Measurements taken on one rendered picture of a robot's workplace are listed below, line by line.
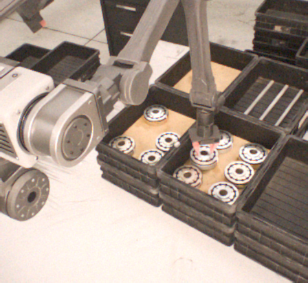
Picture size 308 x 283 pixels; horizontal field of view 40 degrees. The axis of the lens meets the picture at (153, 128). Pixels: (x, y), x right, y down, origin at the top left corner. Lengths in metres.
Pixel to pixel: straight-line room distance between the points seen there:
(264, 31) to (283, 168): 1.62
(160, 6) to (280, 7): 2.30
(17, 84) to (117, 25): 2.38
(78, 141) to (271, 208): 0.82
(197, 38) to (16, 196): 0.65
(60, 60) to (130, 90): 2.00
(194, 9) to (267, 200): 0.68
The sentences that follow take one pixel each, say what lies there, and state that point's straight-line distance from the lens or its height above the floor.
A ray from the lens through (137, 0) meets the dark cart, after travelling 2.98.
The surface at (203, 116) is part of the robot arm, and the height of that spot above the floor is 1.08.
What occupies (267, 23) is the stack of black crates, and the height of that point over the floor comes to 0.53.
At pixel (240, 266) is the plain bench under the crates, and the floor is 0.70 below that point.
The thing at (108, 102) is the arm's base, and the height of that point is 1.46.
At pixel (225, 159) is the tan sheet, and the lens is 1.59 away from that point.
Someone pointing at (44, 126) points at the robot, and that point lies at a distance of 0.79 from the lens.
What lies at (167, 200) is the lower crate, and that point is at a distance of 1.51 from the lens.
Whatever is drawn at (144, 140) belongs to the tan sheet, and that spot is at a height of 0.83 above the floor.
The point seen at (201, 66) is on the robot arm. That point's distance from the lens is 1.28.
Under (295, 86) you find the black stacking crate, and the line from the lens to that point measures 1.94.
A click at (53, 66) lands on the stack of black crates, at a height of 0.49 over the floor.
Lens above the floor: 1.99
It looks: 42 degrees down
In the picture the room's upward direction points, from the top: 6 degrees counter-clockwise
